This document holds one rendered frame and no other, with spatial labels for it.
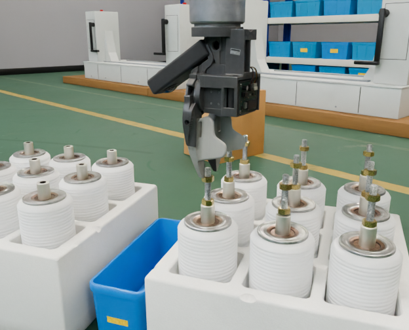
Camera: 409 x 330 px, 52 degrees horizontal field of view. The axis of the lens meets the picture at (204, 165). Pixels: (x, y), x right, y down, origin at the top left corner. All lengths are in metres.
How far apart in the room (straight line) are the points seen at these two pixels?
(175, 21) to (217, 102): 3.29
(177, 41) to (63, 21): 3.65
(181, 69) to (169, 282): 0.31
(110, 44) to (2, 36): 2.28
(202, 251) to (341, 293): 0.20
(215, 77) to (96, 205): 0.43
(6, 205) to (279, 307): 0.52
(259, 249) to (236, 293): 0.07
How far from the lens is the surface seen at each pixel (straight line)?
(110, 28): 5.07
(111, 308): 0.79
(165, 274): 0.68
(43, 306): 0.82
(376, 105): 2.69
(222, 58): 0.59
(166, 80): 0.62
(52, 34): 7.17
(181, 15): 3.85
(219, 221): 0.67
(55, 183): 0.96
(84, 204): 0.88
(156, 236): 1.01
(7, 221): 0.87
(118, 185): 0.97
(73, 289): 0.81
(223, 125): 0.64
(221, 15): 0.57
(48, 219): 0.79
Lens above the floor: 0.53
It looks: 17 degrees down
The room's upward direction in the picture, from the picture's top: straight up
